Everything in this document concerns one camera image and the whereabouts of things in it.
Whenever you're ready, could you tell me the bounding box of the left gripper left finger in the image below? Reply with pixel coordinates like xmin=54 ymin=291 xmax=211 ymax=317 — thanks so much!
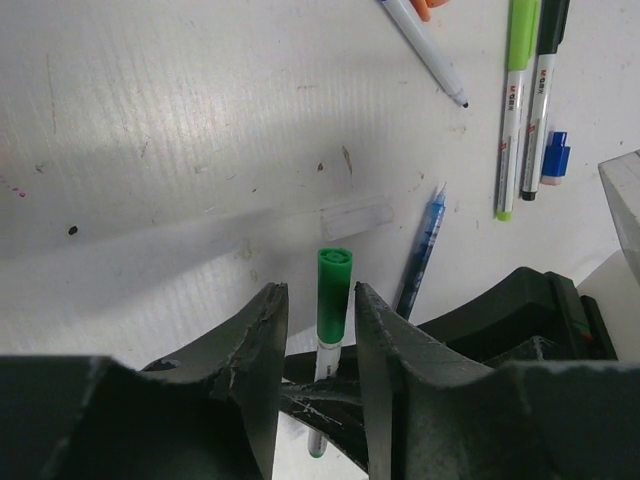
xmin=1 ymin=283 xmax=289 ymax=479

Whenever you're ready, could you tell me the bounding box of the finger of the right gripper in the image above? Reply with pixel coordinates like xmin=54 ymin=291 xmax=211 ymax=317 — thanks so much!
xmin=280 ymin=379 xmax=369 ymax=470
xmin=418 ymin=267 xmax=618 ymax=368

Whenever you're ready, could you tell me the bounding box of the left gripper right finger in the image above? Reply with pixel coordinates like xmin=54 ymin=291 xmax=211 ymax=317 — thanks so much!
xmin=355 ymin=283 xmax=639 ymax=479

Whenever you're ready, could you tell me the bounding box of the blue gel pen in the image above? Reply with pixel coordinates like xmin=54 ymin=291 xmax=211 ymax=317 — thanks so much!
xmin=395 ymin=185 xmax=446 ymax=320

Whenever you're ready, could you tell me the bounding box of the white pen dark green end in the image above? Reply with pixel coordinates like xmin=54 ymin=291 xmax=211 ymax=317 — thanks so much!
xmin=306 ymin=245 xmax=354 ymax=459

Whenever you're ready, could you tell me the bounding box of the clear pen cap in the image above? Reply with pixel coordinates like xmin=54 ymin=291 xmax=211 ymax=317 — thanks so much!
xmin=320 ymin=197 xmax=394 ymax=241

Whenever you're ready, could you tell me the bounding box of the white pen light green end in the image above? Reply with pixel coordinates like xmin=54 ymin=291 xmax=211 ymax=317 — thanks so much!
xmin=495 ymin=64 xmax=529 ymax=221

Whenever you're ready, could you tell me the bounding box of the white pen black end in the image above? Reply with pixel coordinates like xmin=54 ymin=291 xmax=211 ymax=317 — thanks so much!
xmin=521 ymin=53 xmax=557 ymax=201

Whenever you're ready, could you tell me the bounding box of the dark green pen cap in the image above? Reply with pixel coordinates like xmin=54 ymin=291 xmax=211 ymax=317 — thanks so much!
xmin=316 ymin=248 xmax=353 ymax=344

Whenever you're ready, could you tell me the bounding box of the black pen cap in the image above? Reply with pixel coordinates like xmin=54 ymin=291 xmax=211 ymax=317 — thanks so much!
xmin=536 ymin=0 xmax=570 ymax=56

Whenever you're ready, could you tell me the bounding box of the light green pen cap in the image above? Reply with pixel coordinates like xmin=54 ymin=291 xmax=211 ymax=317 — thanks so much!
xmin=506 ymin=0 xmax=541 ymax=71

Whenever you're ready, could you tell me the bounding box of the blue pen cap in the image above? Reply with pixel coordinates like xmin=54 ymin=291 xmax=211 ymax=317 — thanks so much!
xmin=540 ymin=131 xmax=571 ymax=186

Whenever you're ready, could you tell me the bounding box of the orange pen cap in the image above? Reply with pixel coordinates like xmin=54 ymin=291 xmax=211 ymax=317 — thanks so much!
xmin=410 ymin=0 xmax=449 ymax=22

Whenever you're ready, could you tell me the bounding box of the white pen blue end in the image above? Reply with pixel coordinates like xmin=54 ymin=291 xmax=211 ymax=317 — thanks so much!
xmin=381 ymin=0 xmax=469 ymax=108

